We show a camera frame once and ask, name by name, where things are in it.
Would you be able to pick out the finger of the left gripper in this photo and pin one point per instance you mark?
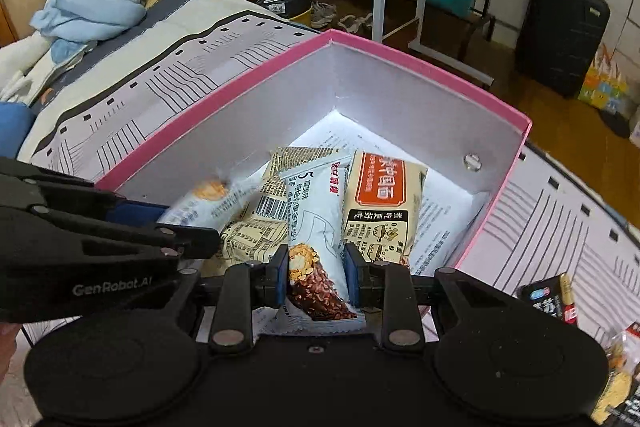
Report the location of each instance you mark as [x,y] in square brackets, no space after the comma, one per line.
[135,214]

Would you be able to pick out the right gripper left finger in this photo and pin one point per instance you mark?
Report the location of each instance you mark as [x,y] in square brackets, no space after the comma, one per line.
[242,289]

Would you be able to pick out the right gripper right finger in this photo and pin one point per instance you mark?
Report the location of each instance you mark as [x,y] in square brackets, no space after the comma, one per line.
[384,291]

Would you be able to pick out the beige instant noodle packet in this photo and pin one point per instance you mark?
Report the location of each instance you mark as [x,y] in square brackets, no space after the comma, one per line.
[262,226]

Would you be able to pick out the white chocolate bar wrapper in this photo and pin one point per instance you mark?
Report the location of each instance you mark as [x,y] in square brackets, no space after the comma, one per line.
[317,299]

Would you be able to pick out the black cracker packet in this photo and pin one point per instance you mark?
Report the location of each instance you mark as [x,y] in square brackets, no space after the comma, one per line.
[553,296]

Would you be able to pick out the pink cardboard box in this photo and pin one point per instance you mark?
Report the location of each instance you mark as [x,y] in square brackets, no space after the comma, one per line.
[461,131]

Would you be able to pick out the coated peanuts bag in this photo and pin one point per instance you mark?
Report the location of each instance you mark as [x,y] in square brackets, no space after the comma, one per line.
[619,404]

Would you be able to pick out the white snack wrapper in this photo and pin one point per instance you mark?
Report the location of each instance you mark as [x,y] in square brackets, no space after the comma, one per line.
[211,205]

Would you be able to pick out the patterned bed sheet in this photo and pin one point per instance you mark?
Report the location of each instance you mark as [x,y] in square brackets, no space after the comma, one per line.
[541,225]

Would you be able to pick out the goose plush toy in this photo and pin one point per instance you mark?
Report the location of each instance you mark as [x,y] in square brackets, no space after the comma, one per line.
[64,30]

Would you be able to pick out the colourful gift box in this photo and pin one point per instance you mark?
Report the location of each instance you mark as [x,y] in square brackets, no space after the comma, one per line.
[605,87]

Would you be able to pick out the black suitcase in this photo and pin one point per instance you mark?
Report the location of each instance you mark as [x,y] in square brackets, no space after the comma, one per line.
[558,40]

